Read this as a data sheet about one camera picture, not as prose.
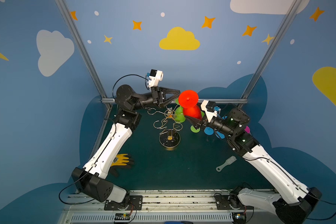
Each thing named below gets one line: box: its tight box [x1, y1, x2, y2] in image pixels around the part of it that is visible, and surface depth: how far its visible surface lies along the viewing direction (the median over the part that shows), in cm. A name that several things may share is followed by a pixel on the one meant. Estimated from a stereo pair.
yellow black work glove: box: [108, 153, 135, 178], surface depth 88 cm
